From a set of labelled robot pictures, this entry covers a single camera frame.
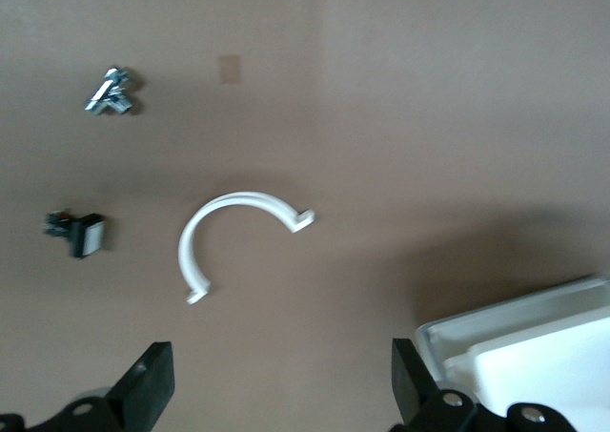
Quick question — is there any black button white square face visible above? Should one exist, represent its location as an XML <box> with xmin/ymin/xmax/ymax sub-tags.
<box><xmin>43</xmin><ymin>211</ymin><xmax>106</xmax><ymax>260</ymax></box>

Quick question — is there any brown tape patch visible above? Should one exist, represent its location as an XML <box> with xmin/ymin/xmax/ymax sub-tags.
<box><xmin>217</xmin><ymin>54</ymin><xmax>242</xmax><ymax>85</ymax></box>

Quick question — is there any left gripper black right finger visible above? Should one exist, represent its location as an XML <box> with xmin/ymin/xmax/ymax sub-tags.
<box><xmin>390</xmin><ymin>337</ymin><xmax>576</xmax><ymax>432</ymax></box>

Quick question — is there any white semicircular plastic bracket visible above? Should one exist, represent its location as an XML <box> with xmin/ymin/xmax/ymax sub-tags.
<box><xmin>176</xmin><ymin>191</ymin><xmax>316</xmax><ymax>306</ymax></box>

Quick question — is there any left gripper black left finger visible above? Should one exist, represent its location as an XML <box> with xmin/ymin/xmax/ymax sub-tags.
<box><xmin>0</xmin><ymin>339</ymin><xmax>175</xmax><ymax>432</ymax></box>

